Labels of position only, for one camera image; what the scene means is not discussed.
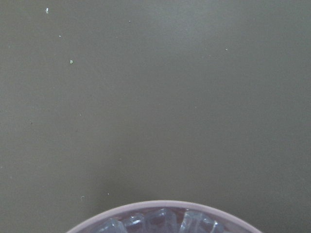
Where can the pink bowl of ice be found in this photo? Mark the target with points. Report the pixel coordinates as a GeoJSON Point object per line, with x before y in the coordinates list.
{"type": "Point", "coordinates": [164, 216]}

